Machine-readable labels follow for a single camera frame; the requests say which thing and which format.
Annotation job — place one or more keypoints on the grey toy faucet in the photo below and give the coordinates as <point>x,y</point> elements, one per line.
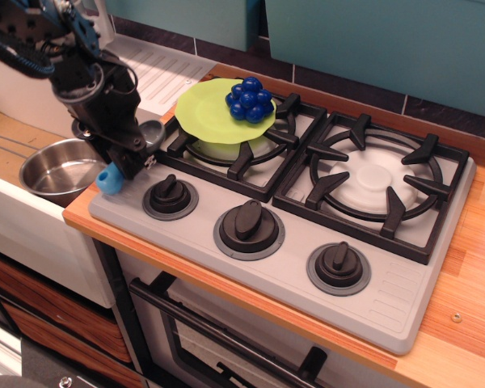
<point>96,10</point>

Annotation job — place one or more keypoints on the black burner grate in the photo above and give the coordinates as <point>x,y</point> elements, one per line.
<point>253,168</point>
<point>411,233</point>

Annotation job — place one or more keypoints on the black stove knob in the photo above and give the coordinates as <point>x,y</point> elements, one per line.
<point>170,199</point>
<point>249,232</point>
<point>338,269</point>

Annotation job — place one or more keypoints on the black left burner grate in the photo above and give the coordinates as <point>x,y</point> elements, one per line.
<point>253,168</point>

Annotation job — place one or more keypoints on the grey toy stove top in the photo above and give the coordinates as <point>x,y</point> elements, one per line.
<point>387,313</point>

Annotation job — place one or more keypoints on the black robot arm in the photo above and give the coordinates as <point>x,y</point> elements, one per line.
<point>53,40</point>

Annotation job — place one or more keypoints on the wooden drawer front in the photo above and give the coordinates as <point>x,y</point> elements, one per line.
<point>63,322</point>

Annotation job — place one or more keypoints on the grey spoon with blue handle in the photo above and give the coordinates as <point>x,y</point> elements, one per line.
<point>110,180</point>

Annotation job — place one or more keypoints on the black right burner grate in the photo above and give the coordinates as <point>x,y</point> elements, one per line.
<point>411,233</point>

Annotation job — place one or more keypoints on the black middle stove knob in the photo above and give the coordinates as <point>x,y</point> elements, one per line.
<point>249,232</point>

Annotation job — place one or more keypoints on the white right burner cap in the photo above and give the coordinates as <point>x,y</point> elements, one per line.
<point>371,173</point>

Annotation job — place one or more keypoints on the black oven door handle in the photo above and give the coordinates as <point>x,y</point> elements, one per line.
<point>156,294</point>

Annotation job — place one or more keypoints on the light green plate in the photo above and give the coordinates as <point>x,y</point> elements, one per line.
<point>202,112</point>

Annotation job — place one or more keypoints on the toy oven door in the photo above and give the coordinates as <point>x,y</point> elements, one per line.
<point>209,342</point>

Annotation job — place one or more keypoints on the black right stove knob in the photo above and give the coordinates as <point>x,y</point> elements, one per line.
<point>338,269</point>

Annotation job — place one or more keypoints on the blue toy blueberry cluster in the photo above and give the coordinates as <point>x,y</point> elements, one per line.
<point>249,101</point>

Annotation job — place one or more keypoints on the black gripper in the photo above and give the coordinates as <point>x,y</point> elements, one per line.
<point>104,108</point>

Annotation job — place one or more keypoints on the black left stove knob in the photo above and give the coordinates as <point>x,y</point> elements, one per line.
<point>170,199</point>

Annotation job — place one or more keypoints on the stainless steel pot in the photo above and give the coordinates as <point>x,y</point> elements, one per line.
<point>59,172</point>

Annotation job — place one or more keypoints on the white left burner cap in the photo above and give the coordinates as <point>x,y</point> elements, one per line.
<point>264,148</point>

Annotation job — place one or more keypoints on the white burner cap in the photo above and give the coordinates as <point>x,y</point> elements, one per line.
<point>371,173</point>
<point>264,148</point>

